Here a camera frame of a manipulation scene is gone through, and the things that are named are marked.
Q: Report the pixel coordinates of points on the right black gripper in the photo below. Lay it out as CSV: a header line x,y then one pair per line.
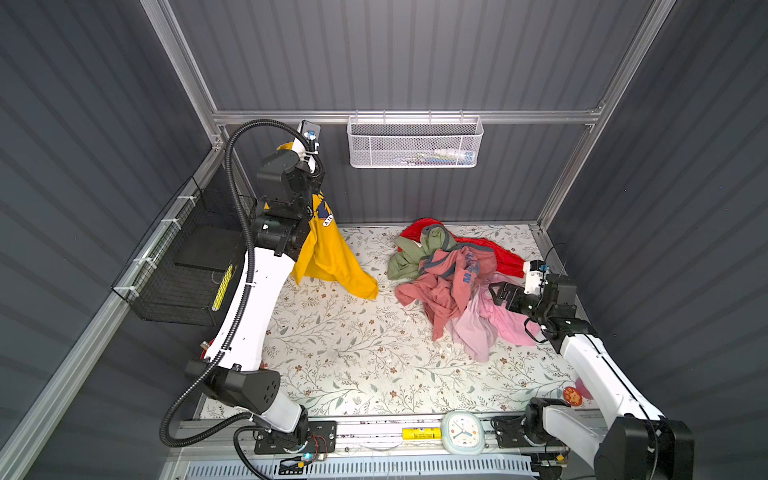
x,y
517,293

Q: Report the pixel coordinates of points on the yellow t-shirt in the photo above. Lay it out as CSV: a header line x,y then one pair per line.
x,y
326,255

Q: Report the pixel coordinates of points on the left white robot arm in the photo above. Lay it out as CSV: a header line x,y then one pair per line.
x,y
230,371

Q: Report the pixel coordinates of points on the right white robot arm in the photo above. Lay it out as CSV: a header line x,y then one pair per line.
x,y
638,441

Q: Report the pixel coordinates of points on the light pink shirt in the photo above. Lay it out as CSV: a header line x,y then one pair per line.
x,y
483,322

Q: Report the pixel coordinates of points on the salmon pink printed shirt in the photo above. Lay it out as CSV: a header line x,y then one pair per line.
x,y
446,283

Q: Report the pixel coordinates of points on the pink cup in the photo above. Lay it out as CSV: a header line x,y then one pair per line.
x,y
583,390

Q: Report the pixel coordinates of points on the green shirt grey collar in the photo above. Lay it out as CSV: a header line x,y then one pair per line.
x,y
405,264

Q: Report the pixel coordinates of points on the white analog clock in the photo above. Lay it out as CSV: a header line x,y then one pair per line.
x,y
462,433

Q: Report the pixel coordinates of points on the floral table mat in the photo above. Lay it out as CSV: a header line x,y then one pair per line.
x,y
339,355

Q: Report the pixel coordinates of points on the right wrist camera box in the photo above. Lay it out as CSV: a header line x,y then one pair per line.
x,y
534,276

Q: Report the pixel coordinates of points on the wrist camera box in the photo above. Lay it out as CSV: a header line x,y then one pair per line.
x,y
534,276
310,132

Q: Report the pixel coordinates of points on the white wire wall basket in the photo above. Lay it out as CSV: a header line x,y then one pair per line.
x,y
426,142

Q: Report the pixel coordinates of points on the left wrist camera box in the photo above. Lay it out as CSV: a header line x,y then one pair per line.
x,y
310,132

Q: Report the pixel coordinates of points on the black wire side basket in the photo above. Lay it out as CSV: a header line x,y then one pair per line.
x,y
184,276

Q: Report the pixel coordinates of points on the aluminium frame rail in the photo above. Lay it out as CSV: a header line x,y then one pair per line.
x,y
114,112

